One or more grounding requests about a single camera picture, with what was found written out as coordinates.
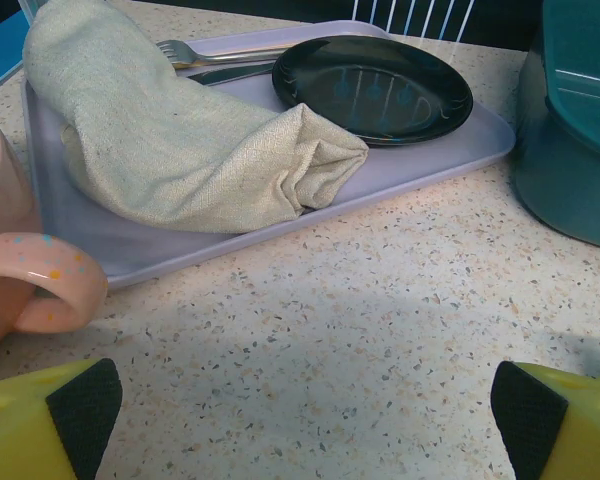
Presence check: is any beige cloth napkin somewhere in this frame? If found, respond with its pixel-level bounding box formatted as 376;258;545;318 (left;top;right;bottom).
22;0;370;235

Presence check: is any teal plastic bin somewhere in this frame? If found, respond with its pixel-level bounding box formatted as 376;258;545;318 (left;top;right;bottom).
509;0;600;254

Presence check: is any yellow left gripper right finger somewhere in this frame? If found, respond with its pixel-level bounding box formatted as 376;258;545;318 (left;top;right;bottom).
490;360;600;480

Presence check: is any pink speckled ceramic mug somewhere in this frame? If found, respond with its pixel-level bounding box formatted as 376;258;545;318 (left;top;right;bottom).
0;107;109;359

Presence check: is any silver metal knife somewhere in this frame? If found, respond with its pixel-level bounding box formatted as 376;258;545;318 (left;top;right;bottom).
187;60;281;86

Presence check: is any silver metal fork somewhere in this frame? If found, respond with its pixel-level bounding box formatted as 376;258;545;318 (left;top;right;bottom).
154;38;301;70

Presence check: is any black round plate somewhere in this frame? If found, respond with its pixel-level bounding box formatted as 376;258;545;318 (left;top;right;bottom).
271;34;475;149

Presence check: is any lavender plastic tray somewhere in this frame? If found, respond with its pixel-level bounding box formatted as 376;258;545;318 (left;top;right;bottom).
19;20;516;291

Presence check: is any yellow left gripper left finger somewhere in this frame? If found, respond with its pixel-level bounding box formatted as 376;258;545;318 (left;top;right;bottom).
0;357;123;480

